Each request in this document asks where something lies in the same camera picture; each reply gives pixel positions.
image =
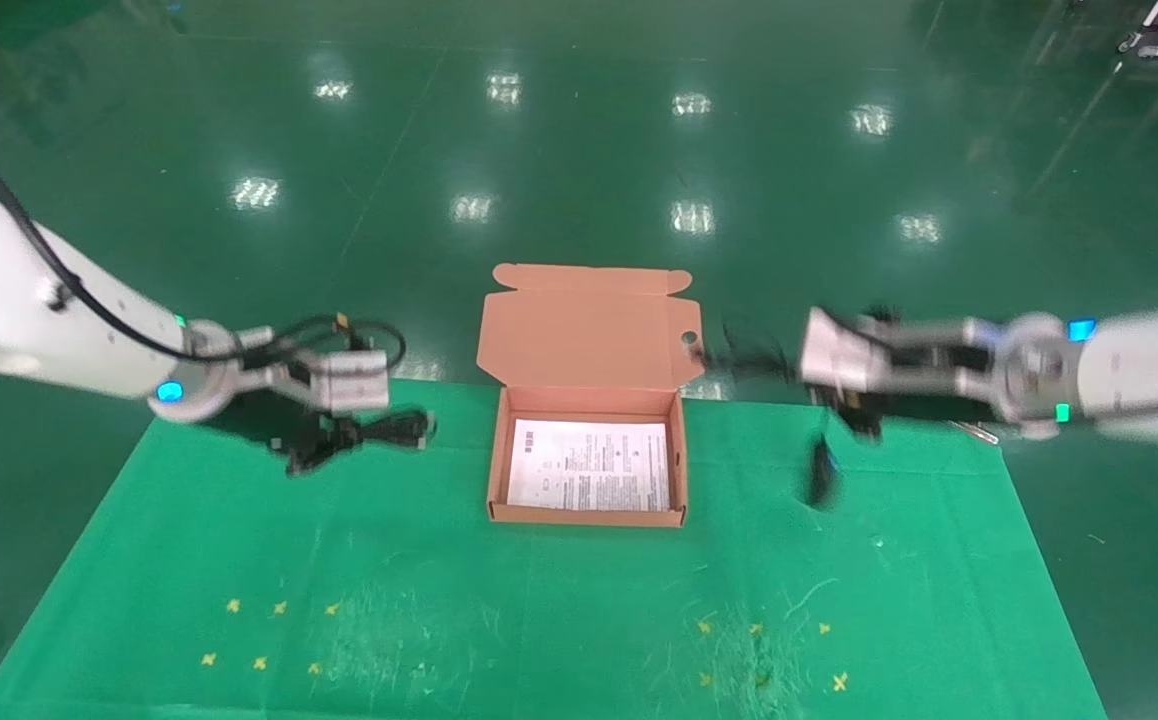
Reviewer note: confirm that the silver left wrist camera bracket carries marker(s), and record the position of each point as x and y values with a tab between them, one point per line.
349	380

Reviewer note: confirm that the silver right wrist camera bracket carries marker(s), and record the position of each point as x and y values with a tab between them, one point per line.
839	355

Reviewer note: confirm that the white printed instruction sheet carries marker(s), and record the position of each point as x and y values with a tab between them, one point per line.
589	465

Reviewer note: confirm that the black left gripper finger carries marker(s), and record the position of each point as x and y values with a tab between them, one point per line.
307	460
337	428

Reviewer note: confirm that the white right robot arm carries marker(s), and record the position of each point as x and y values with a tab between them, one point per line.
1149	375

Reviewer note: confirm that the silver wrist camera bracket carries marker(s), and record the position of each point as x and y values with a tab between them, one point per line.
349	380
839	355

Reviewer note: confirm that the brown cardboard box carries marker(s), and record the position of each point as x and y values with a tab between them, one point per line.
589	340

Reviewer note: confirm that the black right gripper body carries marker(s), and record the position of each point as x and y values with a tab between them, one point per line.
939	385

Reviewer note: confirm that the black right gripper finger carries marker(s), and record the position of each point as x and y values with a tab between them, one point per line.
824	396
864	420

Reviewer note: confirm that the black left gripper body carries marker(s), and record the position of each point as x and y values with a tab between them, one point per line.
279	415

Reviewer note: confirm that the green table cloth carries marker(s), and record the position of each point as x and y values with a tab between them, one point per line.
539	600

